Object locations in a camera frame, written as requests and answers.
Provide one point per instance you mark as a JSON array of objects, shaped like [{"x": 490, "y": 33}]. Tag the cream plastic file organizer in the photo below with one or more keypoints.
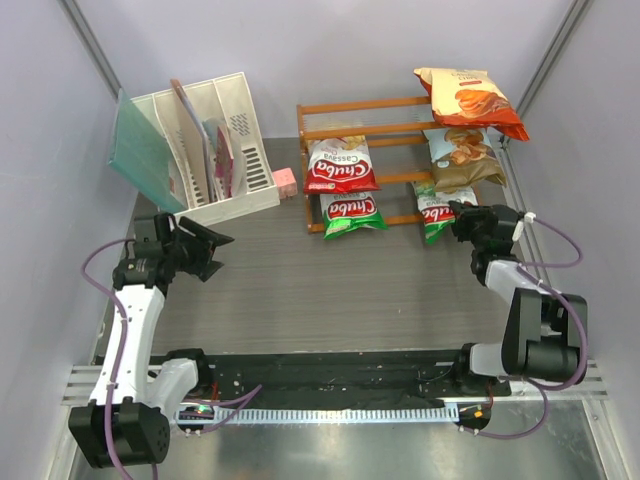
[{"x": 227, "y": 99}]

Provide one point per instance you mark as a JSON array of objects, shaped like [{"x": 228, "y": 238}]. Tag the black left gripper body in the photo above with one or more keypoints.
[{"x": 187, "y": 250}]

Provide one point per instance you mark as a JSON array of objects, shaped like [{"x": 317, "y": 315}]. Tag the pink patterned booklet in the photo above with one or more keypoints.
[{"x": 229, "y": 159}]

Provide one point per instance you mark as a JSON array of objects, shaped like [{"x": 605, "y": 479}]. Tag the brown flat board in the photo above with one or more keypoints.
[{"x": 196, "y": 142}]

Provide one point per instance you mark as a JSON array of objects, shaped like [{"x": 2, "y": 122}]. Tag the beige orange cassava chips bag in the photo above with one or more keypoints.
[{"x": 470, "y": 98}]

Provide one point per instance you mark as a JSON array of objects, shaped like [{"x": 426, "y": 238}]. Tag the light blue cassava chips bag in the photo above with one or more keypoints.
[{"x": 462, "y": 157}]

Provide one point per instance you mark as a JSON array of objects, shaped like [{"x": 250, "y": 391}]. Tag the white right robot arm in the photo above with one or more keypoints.
[{"x": 545, "y": 337}]

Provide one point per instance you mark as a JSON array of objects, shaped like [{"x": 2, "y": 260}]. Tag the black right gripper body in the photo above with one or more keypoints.
[{"x": 476, "y": 222}]

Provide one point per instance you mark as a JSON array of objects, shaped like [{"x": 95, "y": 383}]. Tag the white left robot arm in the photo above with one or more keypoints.
[{"x": 128, "y": 417}]

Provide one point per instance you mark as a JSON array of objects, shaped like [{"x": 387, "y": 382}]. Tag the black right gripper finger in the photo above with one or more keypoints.
[
  {"x": 460, "y": 208},
  {"x": 460, "y": 231}
]

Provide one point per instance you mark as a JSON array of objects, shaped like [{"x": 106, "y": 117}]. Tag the teal green folder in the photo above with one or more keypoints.
[{"x": 141, "y": 153}]

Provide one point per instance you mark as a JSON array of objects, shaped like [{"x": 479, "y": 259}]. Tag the small pink box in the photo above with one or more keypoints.
[{"x": 286, "y": 183}]

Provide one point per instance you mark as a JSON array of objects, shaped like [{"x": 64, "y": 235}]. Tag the red Chuba chips bag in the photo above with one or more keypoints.
[{"x": 339, "y": 166}]

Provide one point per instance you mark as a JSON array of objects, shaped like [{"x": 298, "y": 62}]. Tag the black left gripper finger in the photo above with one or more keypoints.
[
  {"x": 191, "y": 234},
  {"x": 203, "y": 269}
]

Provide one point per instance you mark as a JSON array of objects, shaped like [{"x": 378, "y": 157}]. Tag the green Chuba bag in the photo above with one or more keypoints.
[
  {"x": 344, "y": 213},
  {"x": 435, "y": 207}
]

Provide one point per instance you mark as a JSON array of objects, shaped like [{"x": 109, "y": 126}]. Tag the orange wooden shelf rack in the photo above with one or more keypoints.
[{"x": 393, "y": 129}]

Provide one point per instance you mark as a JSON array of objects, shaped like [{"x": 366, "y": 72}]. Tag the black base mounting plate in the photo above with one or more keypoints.
[{"x": 369, "y": 380}]

